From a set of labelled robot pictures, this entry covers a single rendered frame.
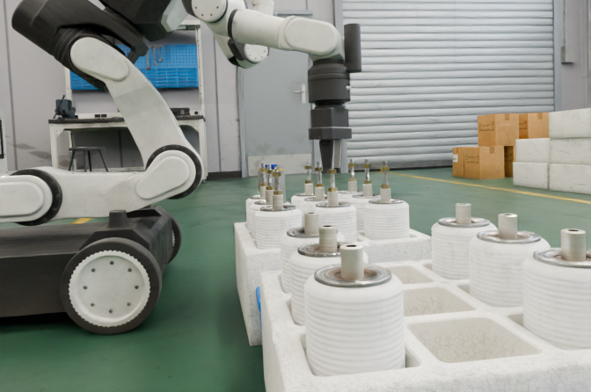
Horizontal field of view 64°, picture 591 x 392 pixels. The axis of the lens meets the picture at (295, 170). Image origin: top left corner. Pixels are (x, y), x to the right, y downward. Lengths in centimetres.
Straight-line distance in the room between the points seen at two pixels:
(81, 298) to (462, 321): 79
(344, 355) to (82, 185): 97
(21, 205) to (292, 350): 93
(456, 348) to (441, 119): 616
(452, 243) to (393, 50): 588
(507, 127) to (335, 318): 442
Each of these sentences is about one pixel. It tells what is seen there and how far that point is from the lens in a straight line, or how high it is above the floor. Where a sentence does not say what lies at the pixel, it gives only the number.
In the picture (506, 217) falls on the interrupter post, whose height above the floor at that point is 28.
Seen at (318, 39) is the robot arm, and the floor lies 59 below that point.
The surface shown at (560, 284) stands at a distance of 54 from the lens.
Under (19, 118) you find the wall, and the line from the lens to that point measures 653.
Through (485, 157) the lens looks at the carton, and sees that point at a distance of 469.
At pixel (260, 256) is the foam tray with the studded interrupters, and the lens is 91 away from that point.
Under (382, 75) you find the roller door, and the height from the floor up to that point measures 126.
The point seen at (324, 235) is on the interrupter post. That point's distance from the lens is 57.
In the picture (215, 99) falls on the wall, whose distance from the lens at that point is 611.
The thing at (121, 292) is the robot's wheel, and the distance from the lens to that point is 109.
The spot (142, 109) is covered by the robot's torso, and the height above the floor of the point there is 49.
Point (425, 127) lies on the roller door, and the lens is 659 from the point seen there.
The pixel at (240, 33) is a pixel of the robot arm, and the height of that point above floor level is 62.
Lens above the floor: 38
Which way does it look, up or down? 3 degrees down
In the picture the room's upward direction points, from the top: 2 degrees counter-clockwise
